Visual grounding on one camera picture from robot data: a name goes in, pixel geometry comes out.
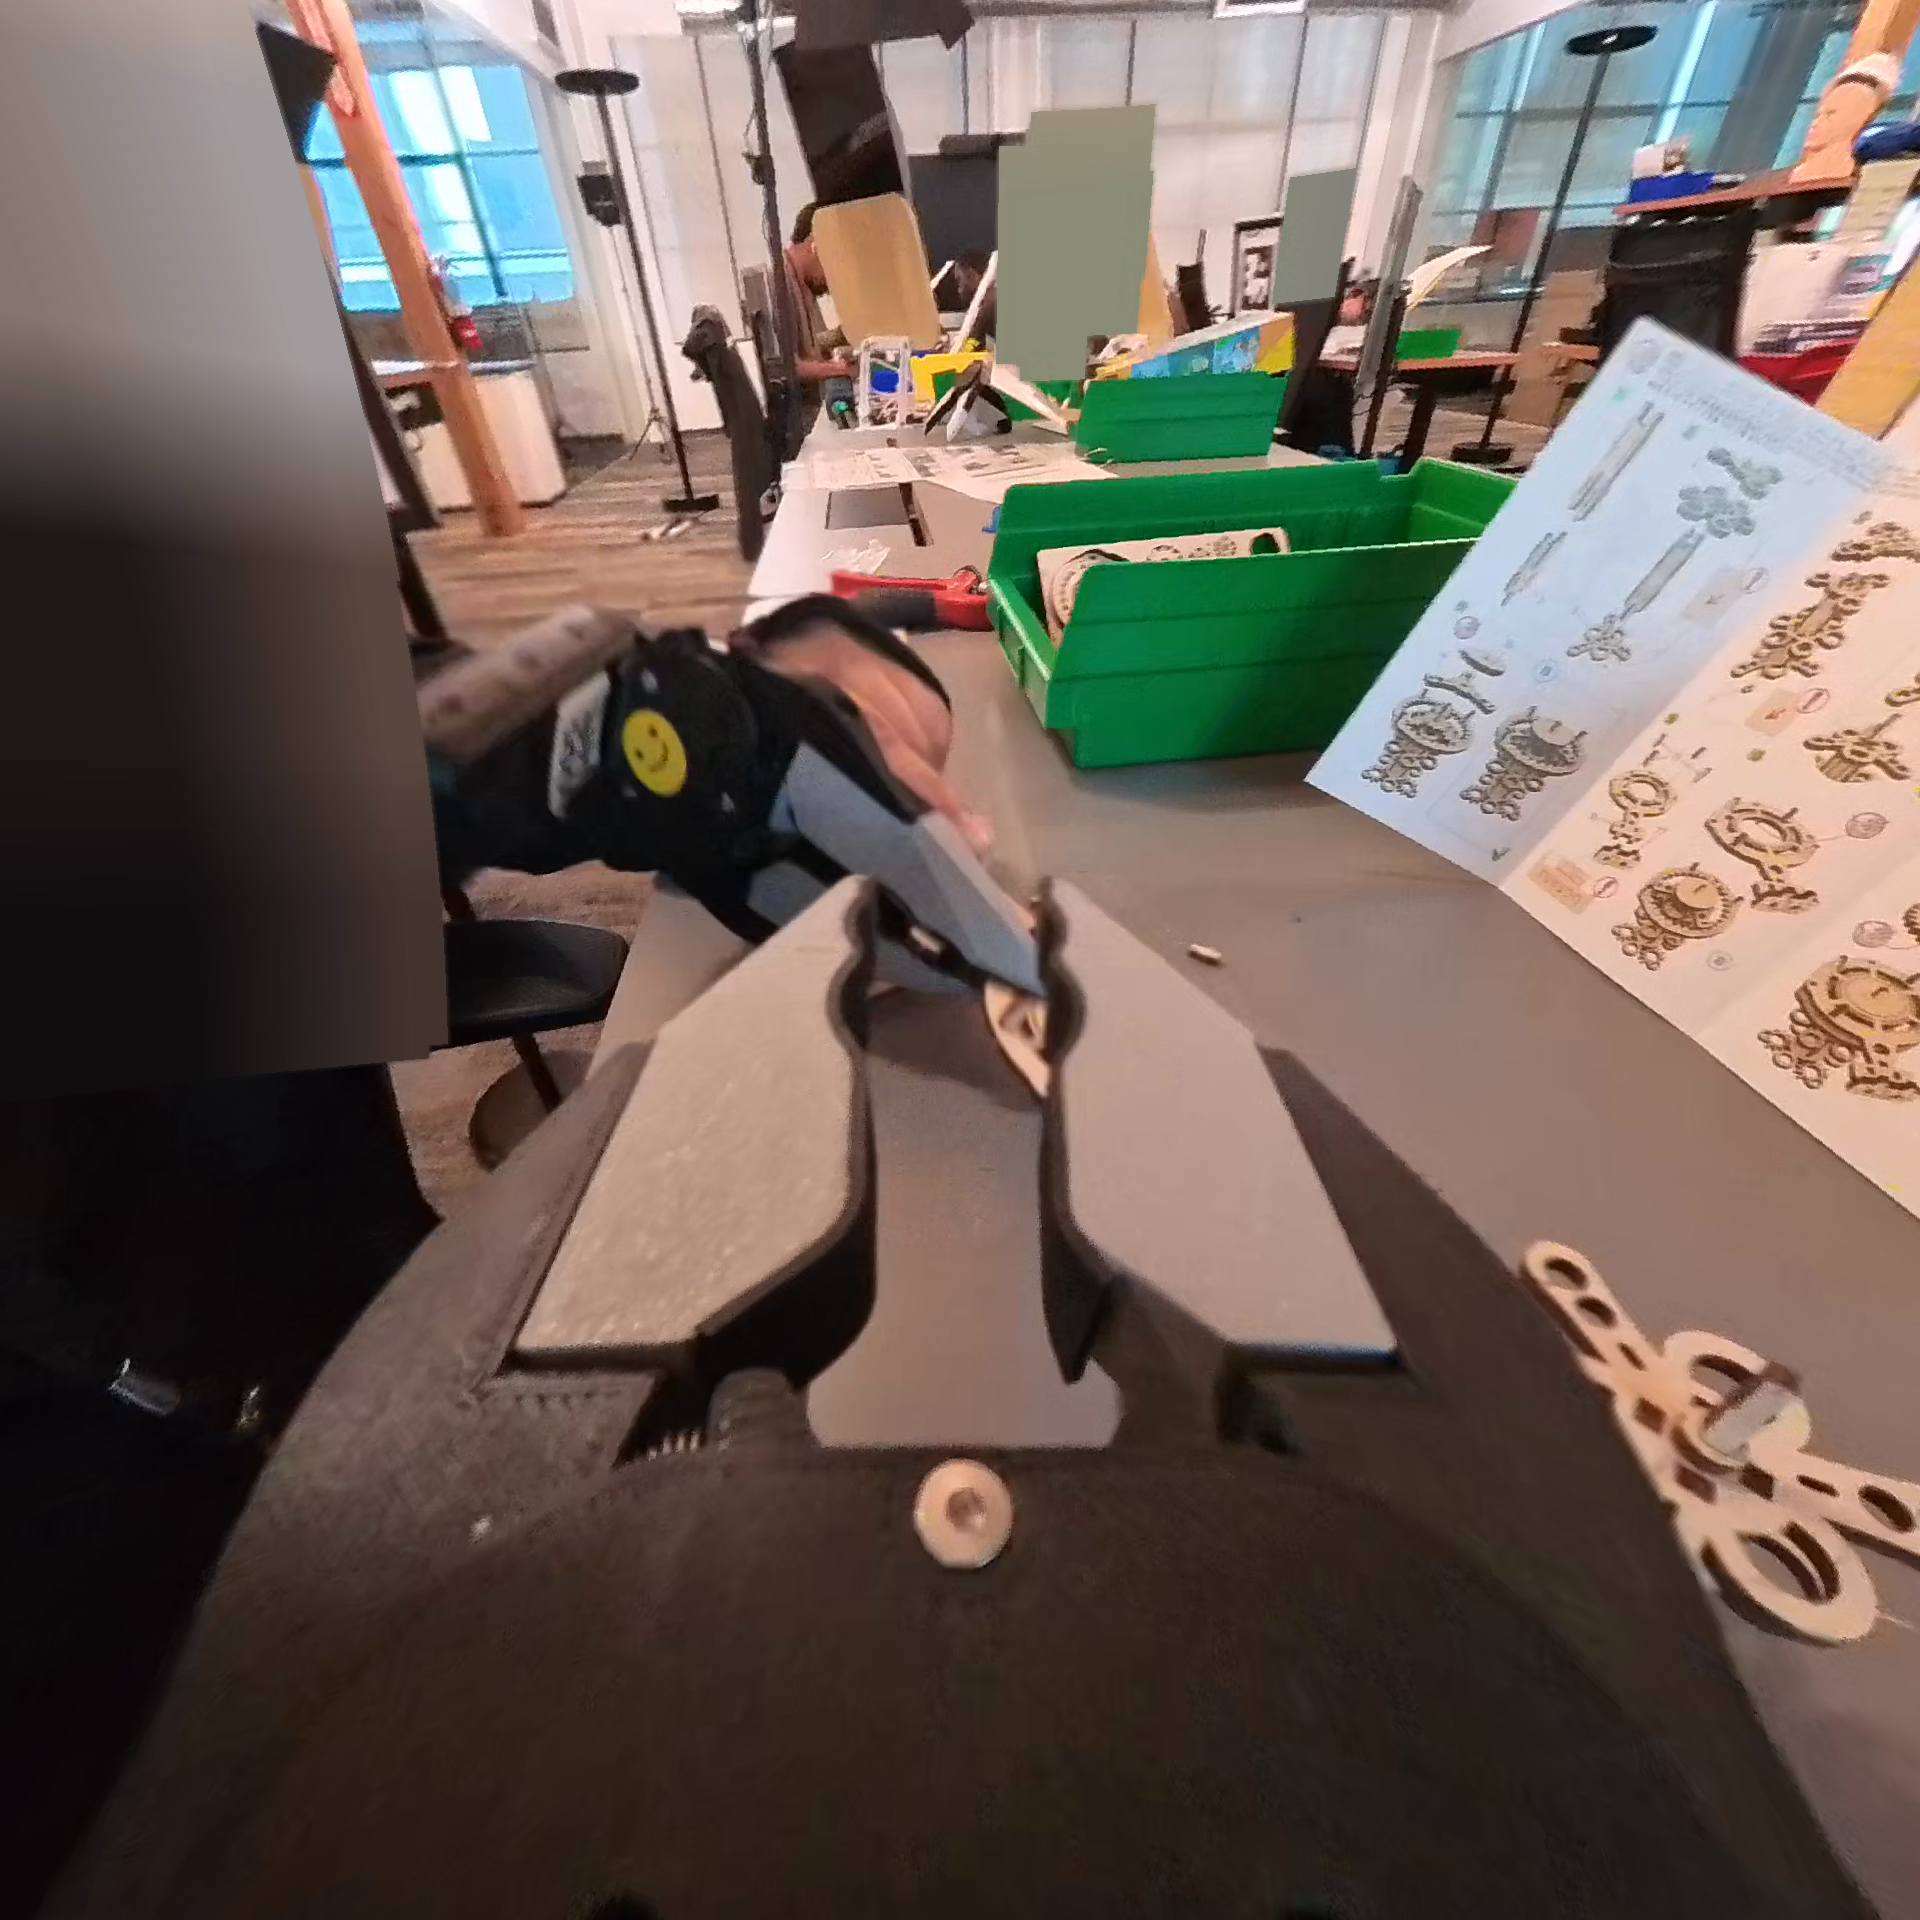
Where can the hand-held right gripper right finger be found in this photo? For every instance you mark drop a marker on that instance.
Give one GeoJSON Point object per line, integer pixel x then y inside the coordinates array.
{"type": "Point", "coordinates": [1200, 1141]}

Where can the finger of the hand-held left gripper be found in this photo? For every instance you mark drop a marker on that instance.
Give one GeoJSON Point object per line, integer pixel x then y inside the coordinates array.
{"type": "Point", "coordinates": [781, 897]}
{"type": "Point", "coordinates": [915, 870]}

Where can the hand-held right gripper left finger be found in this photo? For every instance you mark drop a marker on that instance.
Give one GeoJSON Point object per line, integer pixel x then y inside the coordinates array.
{"type": "Point", "coordinates": [704, 1154]}

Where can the round wooden gear disc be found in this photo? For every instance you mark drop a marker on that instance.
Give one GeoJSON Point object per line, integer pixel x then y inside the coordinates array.
{"type": "Point", "coordinates": [1023, 1042]}

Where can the laser-cut plywood parts sheet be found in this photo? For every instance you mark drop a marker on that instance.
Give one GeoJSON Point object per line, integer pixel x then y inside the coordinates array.
{"type": "Point", "coordinates": [1080, 578]}

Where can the person's left hand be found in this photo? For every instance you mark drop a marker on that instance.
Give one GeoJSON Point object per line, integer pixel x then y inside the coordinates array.
{"type": "Point", "coordinates": [885, 720]}

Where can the black office chair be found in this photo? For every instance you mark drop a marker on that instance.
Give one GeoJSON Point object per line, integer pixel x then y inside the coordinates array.
{"type": "Point", "coordinates": [525, 968]}

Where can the black high-back chair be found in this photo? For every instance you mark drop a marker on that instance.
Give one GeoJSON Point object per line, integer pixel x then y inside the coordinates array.
{"type": "Point", "coordinates": [734, 420]}

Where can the green plastic bin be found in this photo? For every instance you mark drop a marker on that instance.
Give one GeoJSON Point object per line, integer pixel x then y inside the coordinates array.
{"type": "Point", "coordinates": [1185, 420]}
{"type": "Point", "coordinates": [1245, 660]}

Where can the white cabinet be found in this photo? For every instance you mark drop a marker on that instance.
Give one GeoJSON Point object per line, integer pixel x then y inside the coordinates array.
{"type": "Point", "coordinates": [511, 435]}

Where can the white paper sheets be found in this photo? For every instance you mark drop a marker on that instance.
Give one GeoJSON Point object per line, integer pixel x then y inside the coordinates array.
{"type": "Point", "coordinates": [961, 464]}

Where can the tan cardboard sheet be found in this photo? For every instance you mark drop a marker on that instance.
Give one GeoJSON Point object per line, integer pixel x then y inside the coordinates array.
{"type": "Point", "coordinates": [885, 278]}

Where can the black floor lamp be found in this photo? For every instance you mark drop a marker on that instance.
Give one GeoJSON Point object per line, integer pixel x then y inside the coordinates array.
{"type": "Point", "coordinates": [1613, 38]}
{"type": "Point", "coordinates": [596, 199]}

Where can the colourful picture box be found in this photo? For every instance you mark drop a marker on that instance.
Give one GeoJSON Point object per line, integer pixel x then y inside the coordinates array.
{"type": "Point", "coordinates": [1214, 349]}

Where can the black studio light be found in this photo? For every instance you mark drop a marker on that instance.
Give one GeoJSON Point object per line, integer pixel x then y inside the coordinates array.
{"type": "Point", "coordinates": [848, 104]}

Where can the printed instruction sheet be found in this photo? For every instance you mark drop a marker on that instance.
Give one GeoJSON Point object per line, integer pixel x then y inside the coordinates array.
{"type": "Point", "coordinates": [1650, 601]}

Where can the orange wooden post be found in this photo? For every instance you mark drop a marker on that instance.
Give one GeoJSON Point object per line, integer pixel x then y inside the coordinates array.
{"type": "Point", "coordinates": [405, 255]}

